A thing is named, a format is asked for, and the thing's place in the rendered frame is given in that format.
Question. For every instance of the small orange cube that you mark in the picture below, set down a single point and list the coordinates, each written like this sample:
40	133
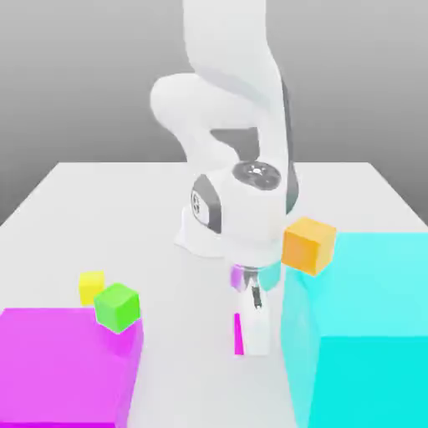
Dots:
302	249

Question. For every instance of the large cyan box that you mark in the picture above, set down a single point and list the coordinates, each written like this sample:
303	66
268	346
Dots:
367	334

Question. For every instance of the small green cube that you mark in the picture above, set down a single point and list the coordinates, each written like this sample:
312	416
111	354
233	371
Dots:
115	307

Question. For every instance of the large magenta box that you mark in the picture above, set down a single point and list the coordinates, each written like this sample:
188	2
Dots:
57	364

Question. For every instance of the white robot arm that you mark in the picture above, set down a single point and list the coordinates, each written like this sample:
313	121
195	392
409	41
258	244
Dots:
230	110

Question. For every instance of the small yellow cube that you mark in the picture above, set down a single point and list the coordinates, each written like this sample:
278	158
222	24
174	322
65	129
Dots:
89	284

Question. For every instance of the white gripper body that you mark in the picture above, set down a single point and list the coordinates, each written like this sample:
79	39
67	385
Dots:
256	331

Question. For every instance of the small magenta cube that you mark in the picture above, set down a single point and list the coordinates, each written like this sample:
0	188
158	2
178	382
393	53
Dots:
237	337

